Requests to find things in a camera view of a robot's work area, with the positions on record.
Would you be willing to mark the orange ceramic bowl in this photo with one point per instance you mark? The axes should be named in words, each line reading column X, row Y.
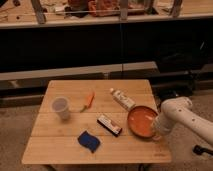
column 140, row 120

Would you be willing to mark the black object on floor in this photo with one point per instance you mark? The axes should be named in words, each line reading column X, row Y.
column 200, row 150

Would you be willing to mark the wooden workbench in background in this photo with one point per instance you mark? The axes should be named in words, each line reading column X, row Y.
column 47, row 13

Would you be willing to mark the orange toy carrot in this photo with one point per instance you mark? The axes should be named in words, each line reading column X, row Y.
column 88, row 101

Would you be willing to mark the wooden folding table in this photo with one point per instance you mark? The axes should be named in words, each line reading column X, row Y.
column 55, row 141

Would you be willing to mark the black and white box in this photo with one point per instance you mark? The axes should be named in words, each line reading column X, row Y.
column 109, row 124

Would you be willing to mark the white bottle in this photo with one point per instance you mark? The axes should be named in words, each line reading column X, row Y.
column 126, row 102

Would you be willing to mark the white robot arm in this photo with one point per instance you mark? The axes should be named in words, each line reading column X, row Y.
column 178, row 110

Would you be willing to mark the blue sponge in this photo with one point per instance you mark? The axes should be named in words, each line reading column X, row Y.
column 89, row 141

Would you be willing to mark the translucent plastic cup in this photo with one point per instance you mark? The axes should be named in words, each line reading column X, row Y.
column 60, row 106

